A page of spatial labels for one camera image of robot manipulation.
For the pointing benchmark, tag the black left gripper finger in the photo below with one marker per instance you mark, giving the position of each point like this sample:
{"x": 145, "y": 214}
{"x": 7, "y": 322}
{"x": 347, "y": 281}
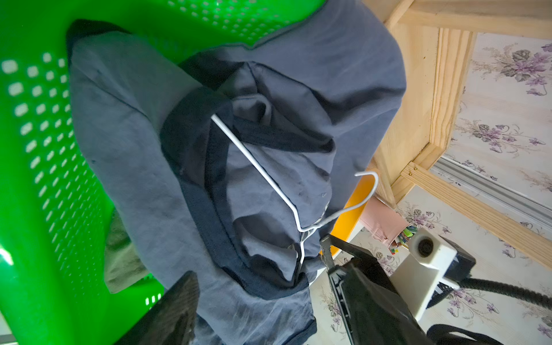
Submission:
{"x": 172, "y": 319}

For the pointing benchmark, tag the yellow plastic tray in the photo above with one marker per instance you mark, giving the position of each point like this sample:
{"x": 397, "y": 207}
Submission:
{"x": 365, "y": 189}

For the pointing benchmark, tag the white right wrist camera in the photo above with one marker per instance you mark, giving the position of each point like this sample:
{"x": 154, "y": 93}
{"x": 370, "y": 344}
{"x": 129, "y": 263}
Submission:
{"x": 432, "y": 260}

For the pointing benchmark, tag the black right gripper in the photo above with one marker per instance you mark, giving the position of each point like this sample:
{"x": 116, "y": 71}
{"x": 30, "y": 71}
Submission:
{"x": 370, "y": 306}

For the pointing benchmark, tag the wooden clothes rack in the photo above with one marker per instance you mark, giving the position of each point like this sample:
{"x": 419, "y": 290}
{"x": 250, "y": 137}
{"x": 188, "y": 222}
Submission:
{"x": 438, "y": 38}

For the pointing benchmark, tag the navy blue tank top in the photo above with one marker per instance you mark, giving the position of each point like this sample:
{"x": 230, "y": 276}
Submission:
{"x": 233, "y": 164}

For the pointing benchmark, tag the pink pen cup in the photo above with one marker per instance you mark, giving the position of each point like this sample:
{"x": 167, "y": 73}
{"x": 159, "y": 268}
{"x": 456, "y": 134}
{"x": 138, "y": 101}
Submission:
{"x": 386, "y": 225}

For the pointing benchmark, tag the green graphic tank top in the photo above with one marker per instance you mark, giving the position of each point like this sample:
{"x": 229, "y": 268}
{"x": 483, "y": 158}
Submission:
{"x": 122, "y": 265}

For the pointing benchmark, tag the green perforated plastic basket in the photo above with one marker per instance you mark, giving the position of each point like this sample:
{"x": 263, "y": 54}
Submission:
{"x": 54, "y": 211}

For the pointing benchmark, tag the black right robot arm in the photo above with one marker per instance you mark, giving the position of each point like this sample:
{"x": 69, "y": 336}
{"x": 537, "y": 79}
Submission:
{"x": 506, "y": 319}

